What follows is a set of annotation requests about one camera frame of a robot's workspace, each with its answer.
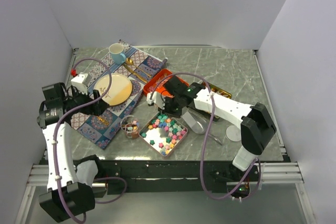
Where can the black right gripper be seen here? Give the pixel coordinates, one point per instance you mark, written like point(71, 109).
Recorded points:
point(177, 115)

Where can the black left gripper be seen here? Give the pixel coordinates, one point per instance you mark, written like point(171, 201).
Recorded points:
point(95, 108)

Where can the silver metal scoop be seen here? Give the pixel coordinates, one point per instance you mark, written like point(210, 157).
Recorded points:
point(195, 122)

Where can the orange candy tin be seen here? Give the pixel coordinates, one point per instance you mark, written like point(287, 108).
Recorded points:
point(149, 87)

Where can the pink star candy tin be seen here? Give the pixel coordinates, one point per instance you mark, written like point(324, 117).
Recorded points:
point(163, 134)

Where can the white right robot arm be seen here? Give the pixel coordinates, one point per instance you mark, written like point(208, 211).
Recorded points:
point(254, 121)

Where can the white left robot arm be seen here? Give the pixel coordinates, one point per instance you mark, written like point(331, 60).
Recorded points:
point(69, 187)

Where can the gold fork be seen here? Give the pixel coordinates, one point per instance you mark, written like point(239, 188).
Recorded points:
point(102, 120)

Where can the cream floral plate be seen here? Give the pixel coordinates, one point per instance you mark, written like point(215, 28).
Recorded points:
point(120, 90)

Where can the clear glass jar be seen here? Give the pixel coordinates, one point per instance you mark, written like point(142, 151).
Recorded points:
point(130, 126)

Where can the gold knife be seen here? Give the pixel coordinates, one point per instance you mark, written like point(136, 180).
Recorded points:
point(134, 73)

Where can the gold lollipop tin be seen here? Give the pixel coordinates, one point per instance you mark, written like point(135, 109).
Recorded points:
point(220, 91)

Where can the gold spoon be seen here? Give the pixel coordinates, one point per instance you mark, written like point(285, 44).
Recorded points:
point(130, 62)

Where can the blue white mug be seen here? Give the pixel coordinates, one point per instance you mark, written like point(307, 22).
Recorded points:
point(116, 52)

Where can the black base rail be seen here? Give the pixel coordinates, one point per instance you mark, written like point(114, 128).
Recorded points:
point(216, 177)

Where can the aluminium frame rail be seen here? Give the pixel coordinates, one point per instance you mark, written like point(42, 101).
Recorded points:
point(189, 150)

